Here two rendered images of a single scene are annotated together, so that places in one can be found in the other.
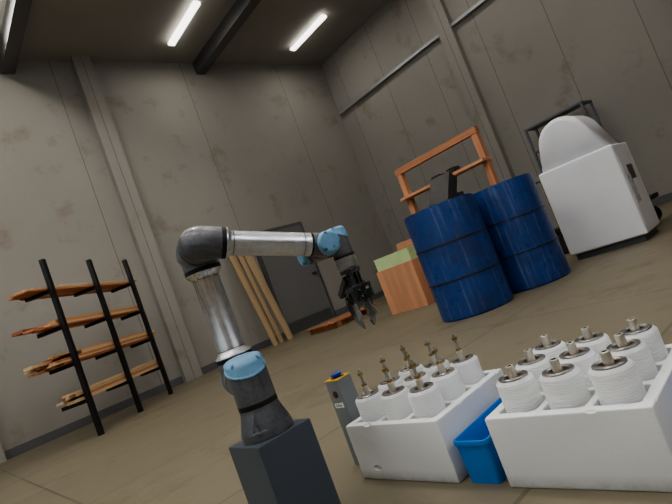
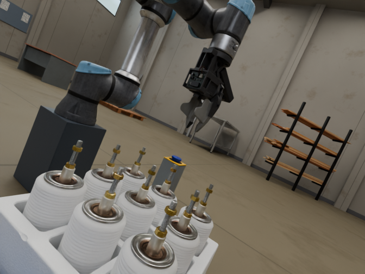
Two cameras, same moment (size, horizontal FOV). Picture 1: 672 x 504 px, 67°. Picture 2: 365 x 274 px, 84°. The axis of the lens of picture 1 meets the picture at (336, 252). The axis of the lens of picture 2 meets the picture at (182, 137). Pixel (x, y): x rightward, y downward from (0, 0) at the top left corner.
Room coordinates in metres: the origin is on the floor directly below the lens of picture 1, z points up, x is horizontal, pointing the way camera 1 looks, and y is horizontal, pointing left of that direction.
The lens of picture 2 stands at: (1.55, -0.54, 0.46)
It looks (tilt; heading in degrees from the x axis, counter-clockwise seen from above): 4 degrees down; 67
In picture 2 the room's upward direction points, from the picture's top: 24 degrees clockwise
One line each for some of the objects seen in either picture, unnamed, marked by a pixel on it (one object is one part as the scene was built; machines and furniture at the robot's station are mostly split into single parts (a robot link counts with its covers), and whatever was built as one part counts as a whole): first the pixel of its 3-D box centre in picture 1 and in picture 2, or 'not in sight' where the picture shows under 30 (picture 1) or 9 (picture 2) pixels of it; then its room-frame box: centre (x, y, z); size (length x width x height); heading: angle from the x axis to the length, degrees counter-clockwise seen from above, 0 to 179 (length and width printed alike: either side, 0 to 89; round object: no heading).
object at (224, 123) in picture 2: not in sight; (217, 134); (5.08, 5.17, 0.54); 2.13 x 0.80 x 1.09; 41
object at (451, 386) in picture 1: (453, 400); (85, 254); (1.62, -0.18, 0.16); 0.10 x 0.10 x 0.18
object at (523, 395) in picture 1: (526, 411); not in sight; (1.31, -0.31, 0.16); 0.10 x 0.10 x 0.18
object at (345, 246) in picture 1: (338, 243); (234, 22); (1.77, -0.02, 0.76); 0.09 x 0.08 x 0.11; 112
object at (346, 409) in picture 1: (352, 418); (158, 198); (1.86, 0.16, 0.16); 0.07 x 0.07 x 0.31; 44
